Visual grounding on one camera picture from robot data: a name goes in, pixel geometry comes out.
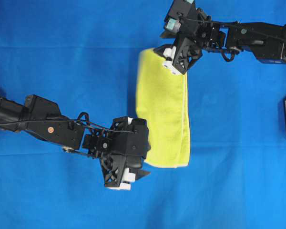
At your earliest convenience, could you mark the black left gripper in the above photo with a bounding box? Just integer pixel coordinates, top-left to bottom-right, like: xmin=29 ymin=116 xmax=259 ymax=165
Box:
xmin=82 ymin=116 xmax=150 ymax=190

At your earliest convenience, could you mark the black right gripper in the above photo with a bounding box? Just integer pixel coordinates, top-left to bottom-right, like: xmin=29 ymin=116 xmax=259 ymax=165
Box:
xmin=153 ymin=14 xmax=226 ymax=75

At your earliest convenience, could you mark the yellow-green microfiber towel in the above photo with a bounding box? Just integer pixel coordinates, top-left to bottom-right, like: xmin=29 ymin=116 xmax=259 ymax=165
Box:
xmin=136 ymin=49 xmax=191 ymax=168

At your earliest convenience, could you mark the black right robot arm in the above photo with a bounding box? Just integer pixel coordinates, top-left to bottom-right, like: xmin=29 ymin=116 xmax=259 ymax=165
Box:
xmin=153 ymin=15 xmax=286 ymax=75

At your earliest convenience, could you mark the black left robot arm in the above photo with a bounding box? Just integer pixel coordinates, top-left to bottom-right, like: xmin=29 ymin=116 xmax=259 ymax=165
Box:
xmin=0 ymin=94 xmax=151 ymax=190

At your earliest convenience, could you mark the blue table cloth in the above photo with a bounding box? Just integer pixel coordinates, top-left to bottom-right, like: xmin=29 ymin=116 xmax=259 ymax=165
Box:
xmin=0 ymin=0 xmax=286 ymax=229

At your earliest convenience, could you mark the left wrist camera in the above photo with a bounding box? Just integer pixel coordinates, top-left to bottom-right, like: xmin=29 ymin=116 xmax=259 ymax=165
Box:
xmin=126 ymin=117 xmax=150 ymax=169

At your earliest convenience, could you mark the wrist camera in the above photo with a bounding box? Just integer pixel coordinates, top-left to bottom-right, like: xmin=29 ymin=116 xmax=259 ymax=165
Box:
xmin=160 ymin=0 xmax=198 ymax=39
xmin=126 ymin=117 xmax=150 ymax=169

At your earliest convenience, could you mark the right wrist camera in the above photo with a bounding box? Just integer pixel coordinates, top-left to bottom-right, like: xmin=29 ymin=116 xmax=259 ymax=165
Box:
xmin=160 ymin=0 xmax=198 ymax=39

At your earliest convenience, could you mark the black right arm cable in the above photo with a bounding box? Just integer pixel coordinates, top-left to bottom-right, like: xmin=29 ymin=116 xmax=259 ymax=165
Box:
xmin=181 ymin=16 xmax=286 ymax=46

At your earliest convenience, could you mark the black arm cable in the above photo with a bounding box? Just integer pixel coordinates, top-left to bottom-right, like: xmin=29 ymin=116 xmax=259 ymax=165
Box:
xmin=0 ymin=111 xmax=137 ymax=134
xmin=181 ymin=16 xmax=286 ymax=46

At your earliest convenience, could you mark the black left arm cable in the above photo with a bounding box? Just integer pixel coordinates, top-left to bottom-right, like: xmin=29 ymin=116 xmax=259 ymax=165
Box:
xmin=0 ymin=111 xmax=137 ymax=134

